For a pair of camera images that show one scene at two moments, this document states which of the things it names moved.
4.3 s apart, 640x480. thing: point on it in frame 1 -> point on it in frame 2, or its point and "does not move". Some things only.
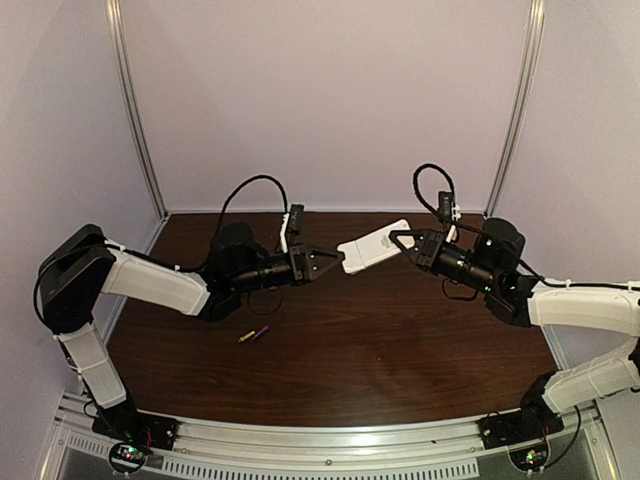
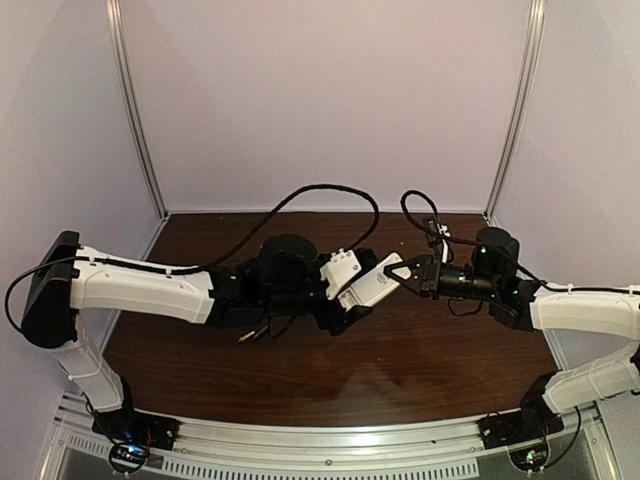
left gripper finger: x=319 y=261 -> x=354 y=314
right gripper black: x=427 y=249 -> x=428 y=276
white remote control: x=374 y=246 -> x=372 y=287
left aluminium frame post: x=115 y=16 does not move
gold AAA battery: x=244 y=337 does not move
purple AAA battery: x=261 y=332 does not move
